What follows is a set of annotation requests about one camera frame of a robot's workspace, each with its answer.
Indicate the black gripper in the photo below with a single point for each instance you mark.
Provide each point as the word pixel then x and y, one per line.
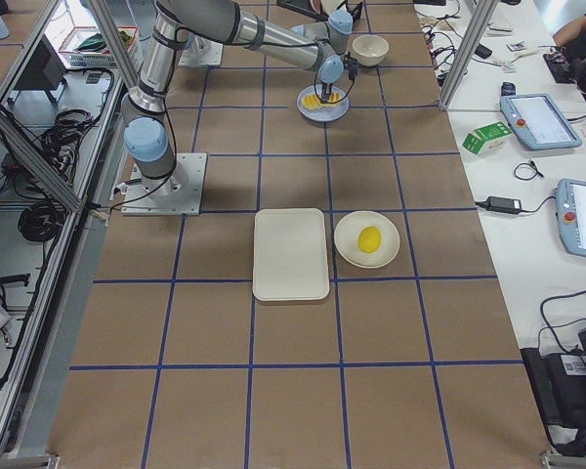
pixel 327 89

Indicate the yellow sliced bread loaf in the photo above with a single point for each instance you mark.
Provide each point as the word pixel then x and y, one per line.
pixel 314 101

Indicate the blue plate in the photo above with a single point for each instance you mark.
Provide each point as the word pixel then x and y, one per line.
pixel 326 114

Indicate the cream round plate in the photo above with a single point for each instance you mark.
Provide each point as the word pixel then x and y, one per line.
pixel 346 233

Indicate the cream bowl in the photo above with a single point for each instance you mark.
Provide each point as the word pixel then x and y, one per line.
pixel 369 49

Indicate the black dish rack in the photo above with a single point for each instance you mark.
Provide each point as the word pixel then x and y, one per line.
pixel 320 10

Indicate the yellow lemon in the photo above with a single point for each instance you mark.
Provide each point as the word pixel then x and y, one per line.
pixel 369 239

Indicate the black smartphone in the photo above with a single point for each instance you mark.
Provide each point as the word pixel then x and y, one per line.
pixel 483 52

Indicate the cream rectangular tray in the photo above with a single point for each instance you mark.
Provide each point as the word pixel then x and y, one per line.
pixel 290 255

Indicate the green white carton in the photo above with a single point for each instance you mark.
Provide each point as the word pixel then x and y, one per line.
pixel 486 138

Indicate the black power adapter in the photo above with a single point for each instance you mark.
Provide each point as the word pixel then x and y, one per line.
pixel 504 205

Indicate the far blue teach pendant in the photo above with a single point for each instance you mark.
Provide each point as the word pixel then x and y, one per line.
pixel 538 123

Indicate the blue teach pendant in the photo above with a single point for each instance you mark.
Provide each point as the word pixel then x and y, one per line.
pixel 538 123
pixel 571 215

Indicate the near blue teach pendant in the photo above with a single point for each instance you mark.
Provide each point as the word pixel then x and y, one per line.
pixel 571 215

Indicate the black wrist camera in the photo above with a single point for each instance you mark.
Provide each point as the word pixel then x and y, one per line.
pixel 351 66

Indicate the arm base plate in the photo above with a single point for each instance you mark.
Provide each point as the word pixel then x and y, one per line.
pixel 181 194
pixel 212 59

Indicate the aluminium frame post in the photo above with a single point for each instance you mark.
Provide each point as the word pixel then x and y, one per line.
pixel 470 41

